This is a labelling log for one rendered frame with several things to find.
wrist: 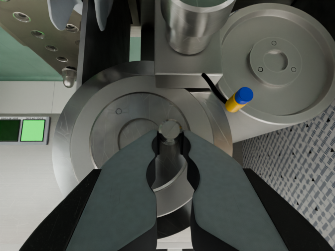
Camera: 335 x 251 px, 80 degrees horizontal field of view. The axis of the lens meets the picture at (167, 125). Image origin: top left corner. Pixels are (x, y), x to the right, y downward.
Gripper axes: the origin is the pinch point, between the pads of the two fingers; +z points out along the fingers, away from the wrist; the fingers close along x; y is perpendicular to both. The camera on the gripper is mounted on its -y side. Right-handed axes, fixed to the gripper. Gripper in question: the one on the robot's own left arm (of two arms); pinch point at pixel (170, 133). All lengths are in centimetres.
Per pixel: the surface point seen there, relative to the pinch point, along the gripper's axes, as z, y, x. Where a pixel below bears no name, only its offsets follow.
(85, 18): 11.4, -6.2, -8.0
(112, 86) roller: 5.5, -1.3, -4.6
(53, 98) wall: 267, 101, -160
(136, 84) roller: 5.6, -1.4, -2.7
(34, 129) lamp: 32.1, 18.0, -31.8
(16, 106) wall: 259, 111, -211
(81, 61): 8.6, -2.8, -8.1
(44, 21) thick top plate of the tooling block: 27.5, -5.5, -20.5
